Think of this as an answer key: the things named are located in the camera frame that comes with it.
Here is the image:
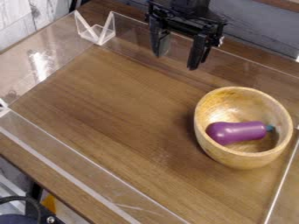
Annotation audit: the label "brown wooden bowl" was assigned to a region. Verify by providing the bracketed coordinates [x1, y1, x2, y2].
[193, 87, 295, 170]

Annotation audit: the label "clear acrylic tray walls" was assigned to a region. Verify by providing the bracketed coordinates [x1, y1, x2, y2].
[0, 10, 299, 224]

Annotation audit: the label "clear acrylic corner bracket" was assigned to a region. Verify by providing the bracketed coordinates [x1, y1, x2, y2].
[74, 11, 117, 46]

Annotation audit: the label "purple toy eggplant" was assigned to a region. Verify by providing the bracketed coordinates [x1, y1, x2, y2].
[206, 121, 275, 145]

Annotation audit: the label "black clamp with screw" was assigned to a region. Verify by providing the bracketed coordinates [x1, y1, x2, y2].
[25, 202, 66, 224]

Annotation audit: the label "black cable lower left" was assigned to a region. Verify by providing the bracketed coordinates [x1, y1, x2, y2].
[0, 195, 43, 224]

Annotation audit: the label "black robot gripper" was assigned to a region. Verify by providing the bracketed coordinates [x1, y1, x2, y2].
[146, 0, 229, 70]

